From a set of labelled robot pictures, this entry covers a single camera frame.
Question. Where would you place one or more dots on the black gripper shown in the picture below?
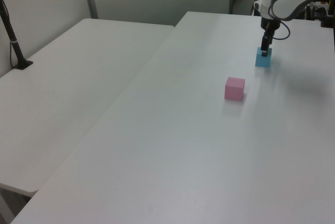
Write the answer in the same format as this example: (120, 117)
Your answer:
(269, 26)

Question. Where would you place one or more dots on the blue cube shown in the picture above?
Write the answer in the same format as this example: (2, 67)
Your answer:
(263, 61)

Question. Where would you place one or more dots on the black equipment behind arm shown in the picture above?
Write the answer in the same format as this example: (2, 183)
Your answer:
(325, 14)

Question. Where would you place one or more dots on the pink cube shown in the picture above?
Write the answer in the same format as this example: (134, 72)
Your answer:
(234, 89)

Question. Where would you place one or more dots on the white side table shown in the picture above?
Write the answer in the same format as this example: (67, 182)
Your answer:
(65, 90)

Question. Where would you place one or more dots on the black pole with base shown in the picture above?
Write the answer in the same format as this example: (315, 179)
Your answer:
(13, 43)

